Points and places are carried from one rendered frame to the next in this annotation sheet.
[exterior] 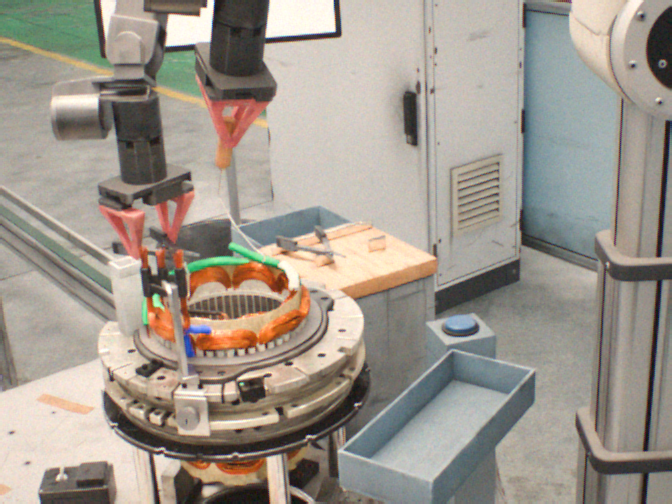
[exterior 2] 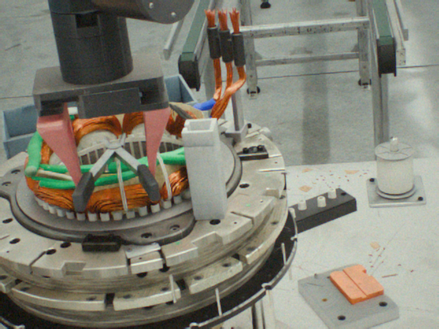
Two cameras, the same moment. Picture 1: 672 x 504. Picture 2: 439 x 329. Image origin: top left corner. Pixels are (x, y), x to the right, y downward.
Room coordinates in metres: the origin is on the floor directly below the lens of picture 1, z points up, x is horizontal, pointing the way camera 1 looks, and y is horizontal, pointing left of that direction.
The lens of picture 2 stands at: (1.61, 0.77, 1.51)
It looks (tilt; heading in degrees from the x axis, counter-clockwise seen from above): 27 degrees down; 224
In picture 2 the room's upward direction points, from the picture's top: 8 degrees counter-clockwise
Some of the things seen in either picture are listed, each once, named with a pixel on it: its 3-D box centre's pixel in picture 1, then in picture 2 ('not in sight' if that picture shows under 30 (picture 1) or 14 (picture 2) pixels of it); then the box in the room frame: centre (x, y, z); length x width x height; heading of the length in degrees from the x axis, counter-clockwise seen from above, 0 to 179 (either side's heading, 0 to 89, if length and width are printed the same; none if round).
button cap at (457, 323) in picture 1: (460, 323); not in sight; (1.18, -0.16, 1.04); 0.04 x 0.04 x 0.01
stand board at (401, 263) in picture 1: (345, 260); not in sight; (1.38, -0.02, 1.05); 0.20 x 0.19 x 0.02; 31
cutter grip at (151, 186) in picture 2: (126, 249); (148, 181); (1.18, 0.26, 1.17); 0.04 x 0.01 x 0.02; 61
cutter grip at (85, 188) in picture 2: (158, 235); (84, 191); (1.22, 0.22, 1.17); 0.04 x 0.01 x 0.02; 35
